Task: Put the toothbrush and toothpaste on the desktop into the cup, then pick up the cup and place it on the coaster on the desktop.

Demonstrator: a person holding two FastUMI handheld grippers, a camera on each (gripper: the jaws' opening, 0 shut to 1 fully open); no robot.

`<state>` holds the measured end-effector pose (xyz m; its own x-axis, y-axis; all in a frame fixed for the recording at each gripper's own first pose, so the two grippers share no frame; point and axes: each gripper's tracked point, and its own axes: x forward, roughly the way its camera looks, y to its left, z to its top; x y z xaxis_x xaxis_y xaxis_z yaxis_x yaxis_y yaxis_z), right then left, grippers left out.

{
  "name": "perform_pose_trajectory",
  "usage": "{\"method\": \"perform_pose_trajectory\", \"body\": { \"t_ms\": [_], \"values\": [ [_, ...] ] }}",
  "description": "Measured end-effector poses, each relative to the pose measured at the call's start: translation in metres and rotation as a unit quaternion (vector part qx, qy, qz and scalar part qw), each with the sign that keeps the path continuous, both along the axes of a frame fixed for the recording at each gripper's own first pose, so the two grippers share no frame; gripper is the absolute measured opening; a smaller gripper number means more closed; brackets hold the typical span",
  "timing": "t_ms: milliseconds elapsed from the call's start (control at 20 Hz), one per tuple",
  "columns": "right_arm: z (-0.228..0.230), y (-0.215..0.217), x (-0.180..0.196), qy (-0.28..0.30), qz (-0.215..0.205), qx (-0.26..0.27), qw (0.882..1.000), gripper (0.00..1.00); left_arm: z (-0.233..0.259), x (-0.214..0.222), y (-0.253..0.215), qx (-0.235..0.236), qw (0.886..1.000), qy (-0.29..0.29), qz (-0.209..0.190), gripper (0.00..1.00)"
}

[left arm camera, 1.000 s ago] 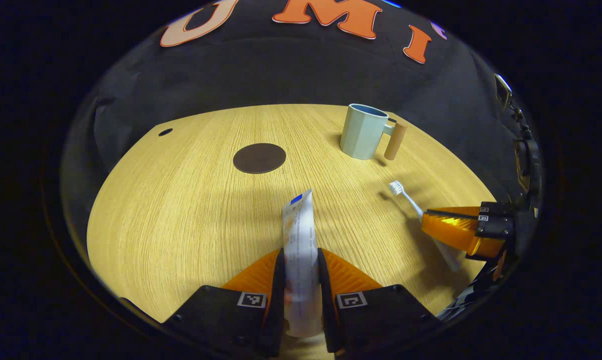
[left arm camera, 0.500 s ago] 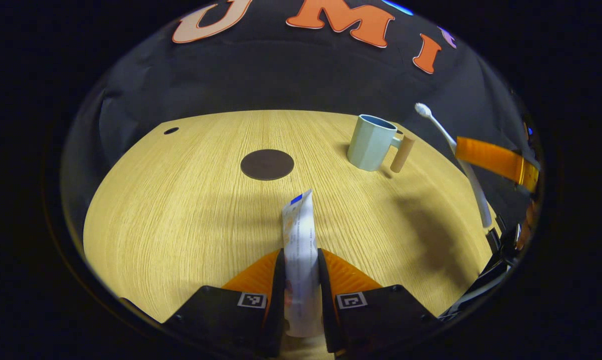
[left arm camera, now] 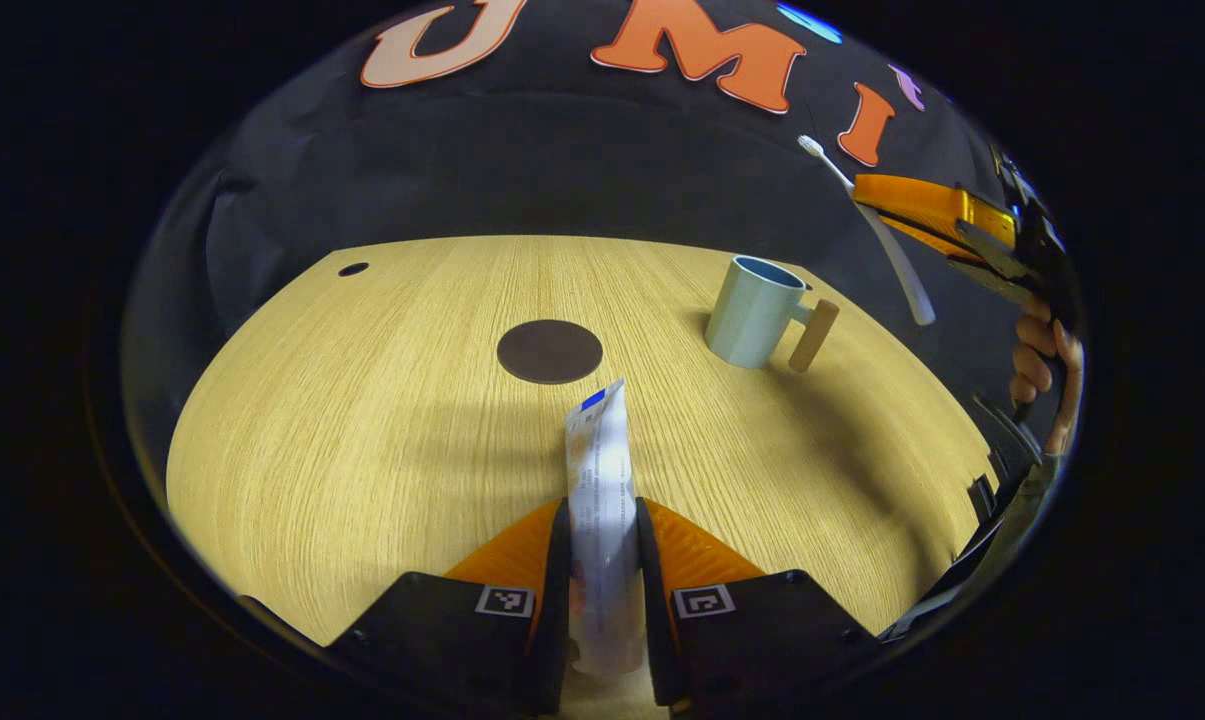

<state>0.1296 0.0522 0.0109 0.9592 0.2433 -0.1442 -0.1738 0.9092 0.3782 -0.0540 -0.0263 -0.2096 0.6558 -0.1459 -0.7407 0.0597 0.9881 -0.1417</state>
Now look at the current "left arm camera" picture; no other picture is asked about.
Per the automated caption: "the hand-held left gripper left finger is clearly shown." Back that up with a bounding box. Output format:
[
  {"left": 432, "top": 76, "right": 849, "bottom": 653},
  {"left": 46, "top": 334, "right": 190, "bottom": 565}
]
[{"left": 322, "top": 498, "right": 572, "bottom": 717}]

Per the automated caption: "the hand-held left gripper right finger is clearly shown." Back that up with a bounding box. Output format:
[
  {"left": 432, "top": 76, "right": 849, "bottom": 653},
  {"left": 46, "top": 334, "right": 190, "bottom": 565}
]
[{"left": 634, "top": 497, "right": 879, "bottom": 711}]

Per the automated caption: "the white toothbrush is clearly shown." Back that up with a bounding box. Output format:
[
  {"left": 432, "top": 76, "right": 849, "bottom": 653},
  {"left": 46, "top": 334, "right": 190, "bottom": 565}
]
[{"left": 797, "top": 134, "right": 937, "bottom": 327}]

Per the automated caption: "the white toothpaste tube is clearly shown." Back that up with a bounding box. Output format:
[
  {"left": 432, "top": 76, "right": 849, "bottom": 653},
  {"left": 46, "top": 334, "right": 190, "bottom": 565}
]
[{"left": 564, "top": 378, "right": 649, "bottom": 677}]

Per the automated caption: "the light blue cup wooden handle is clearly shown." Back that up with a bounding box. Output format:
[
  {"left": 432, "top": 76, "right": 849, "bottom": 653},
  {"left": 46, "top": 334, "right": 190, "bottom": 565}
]
[{"left": 704, "top": 255, "right": 841, "bottom": 374}]

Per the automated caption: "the dark brown round coaster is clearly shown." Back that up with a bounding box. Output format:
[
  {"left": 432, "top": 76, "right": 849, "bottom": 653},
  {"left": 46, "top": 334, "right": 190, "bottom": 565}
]
[{"left": 496, "top": 319, "right": 604, "bottom": 386}]

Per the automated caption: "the black backdrop cloth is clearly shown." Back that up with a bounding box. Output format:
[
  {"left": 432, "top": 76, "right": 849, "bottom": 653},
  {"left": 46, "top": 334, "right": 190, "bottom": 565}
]
[{"left": 122, "top": 0, "right": 1068, "bottom": 521}]

